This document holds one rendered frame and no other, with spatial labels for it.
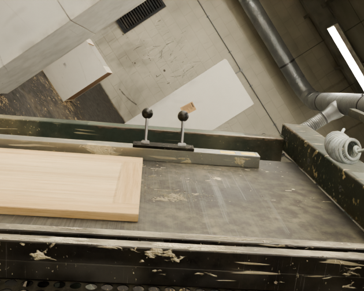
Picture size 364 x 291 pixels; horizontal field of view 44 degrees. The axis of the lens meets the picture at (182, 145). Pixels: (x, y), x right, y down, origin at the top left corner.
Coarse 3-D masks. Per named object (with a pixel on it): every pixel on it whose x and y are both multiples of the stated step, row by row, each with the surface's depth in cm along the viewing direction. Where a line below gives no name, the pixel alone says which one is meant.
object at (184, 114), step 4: (180, 112) 148; (184, 112) 148; (180, 116) 148; (184, 116) 148; (188, 116) 149; (180, 120) 149; (184, 120) 149; (180, 140) 147; (180, 144) 146; (184, 144) 146
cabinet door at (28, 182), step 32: (0, 160) 127; (32, 160) 130; (64, 160) 132; (96, 160) 134; (128, 160) 137; (0, 192) 104; (32, 192) 106; (64, 192) 108; (96, 192) 110; (128, 192) 111
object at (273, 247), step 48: (0, 240) 72; (48, 240) 73; (96, 240) 74; (144, 240) 77; (192, 240) 78; (240, 240) 79; (288, 240) 81; (240, 288) 77; (288, 288) 77; (336, 288) 78
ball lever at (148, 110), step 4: (148, 108) 148; (144, 112) 147; (148, 112) 147; (152, 112) 148; (144, 116) 147; (148, 116) 147; (152, 116) 149; (144, 132) 147; (144, 136) 146; (144, 140) 145; (148, 140) 146
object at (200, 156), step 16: (0, 144) 141; (16, 144) 141; (32, 144) 141; (48, 144) 142; (64, 144) 142; (80, 144) 142; (96, 144) 143; (112, 144) 145; (128, 144) 146; (160, 160) 145; (176, 160) 146; (192, 160) 146; (208, 160) 146; (224, 160) 147; (240, 160) 147; (256, 160) 147
